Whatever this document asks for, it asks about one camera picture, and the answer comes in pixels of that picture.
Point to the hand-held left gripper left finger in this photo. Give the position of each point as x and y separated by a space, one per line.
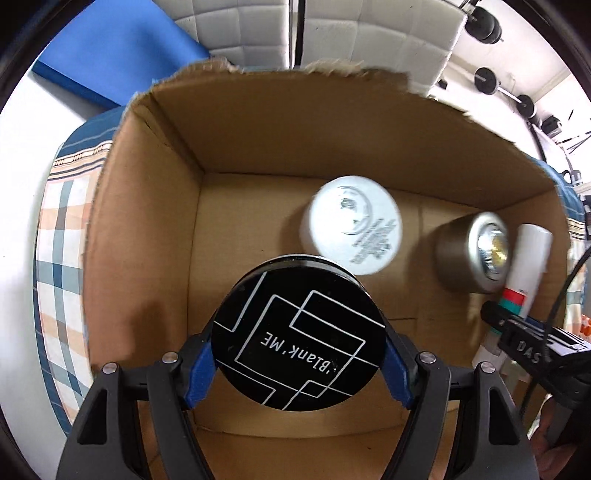
201 369

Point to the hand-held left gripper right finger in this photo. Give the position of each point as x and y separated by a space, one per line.
399 369

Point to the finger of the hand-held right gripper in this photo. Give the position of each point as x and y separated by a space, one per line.
498 316

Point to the white bottle red green label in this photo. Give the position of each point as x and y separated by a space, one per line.
531 258

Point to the black round tin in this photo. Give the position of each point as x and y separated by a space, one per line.
300 332

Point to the cardboard box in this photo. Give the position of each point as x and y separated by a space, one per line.
152 230

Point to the person's right hand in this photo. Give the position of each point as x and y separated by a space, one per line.
554 461

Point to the silver round tin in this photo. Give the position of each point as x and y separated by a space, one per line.
457 254

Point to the white round tin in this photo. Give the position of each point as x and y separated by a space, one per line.
355 221

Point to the black box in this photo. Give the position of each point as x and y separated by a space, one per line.
550 127

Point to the plaid blanket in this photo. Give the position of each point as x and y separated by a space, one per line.
60 230

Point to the short barbell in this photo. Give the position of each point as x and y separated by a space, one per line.
505 92

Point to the barbell on rack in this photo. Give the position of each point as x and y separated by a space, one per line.
482 23

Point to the grey quilted cushion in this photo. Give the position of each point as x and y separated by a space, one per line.
231 27
383 37

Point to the blue foam mat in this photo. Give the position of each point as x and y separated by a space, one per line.
115 46

